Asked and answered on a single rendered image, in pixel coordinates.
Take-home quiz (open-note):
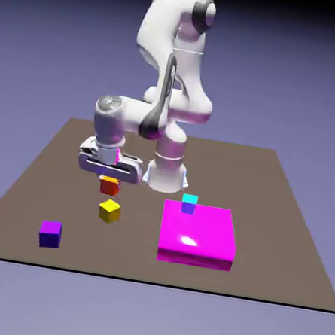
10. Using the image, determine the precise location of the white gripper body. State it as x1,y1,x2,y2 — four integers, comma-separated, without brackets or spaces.
75,149,145,186

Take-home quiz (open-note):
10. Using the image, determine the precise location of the small orange cube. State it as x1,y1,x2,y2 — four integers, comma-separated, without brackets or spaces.
98,175,123,198

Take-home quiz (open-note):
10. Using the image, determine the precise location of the small yellow cube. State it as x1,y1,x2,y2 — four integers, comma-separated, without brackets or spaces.
96,197,123,225

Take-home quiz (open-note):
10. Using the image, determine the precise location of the small cyan cube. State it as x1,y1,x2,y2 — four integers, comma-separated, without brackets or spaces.
179,193,199,216

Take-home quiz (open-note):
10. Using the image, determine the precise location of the small purple cube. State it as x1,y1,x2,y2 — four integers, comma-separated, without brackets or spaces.
36,218,64,251

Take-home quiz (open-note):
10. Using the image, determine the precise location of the large magenta box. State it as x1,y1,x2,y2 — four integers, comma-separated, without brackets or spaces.
154,197,243,273

